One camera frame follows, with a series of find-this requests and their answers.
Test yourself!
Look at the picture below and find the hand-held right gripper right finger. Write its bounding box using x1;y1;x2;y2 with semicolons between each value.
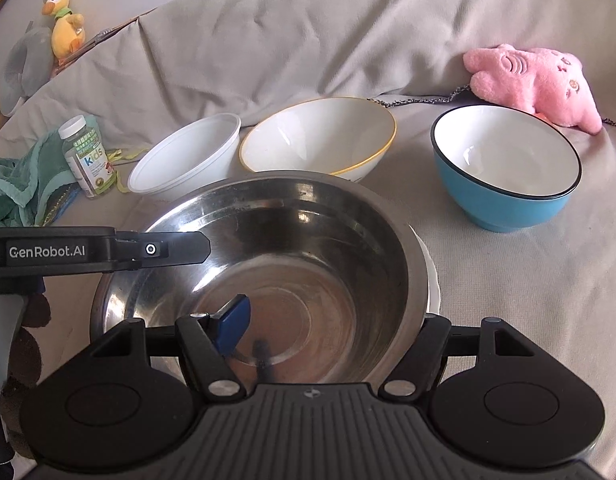
379;312;534;402

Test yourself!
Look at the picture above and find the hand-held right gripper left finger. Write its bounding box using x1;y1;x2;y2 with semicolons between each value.
90;294;252;403

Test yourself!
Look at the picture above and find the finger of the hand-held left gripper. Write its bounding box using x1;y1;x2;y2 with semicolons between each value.
116;231;211;272

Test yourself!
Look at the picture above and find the stainless steel bowl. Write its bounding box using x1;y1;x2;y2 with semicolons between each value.
89;171;429;386

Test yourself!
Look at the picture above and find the blue bowl with white inside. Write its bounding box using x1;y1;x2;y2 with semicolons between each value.
430;105;583;233

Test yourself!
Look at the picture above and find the white bowl with yellow rim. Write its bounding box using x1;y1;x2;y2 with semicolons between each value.
239;97;397;183

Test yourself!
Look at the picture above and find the white plate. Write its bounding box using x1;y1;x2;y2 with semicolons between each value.
412;227;443;317

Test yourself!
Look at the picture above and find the green towel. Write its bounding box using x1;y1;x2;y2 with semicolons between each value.
0;117;105;227

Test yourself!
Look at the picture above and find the clear vitamin bottle white cap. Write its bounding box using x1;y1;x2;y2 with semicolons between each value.
58;115;119;200

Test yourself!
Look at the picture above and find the grey plush toy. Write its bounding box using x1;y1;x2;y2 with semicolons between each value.
0;25;55;117

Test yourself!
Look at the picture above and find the yellow duck plush toy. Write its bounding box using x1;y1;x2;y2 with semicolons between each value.
41;0;86;58

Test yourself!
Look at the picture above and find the beige sofa cover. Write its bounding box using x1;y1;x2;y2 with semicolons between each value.
0;0;616;480

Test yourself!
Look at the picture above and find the pink plush toy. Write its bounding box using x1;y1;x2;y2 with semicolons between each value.
462;44;603;135

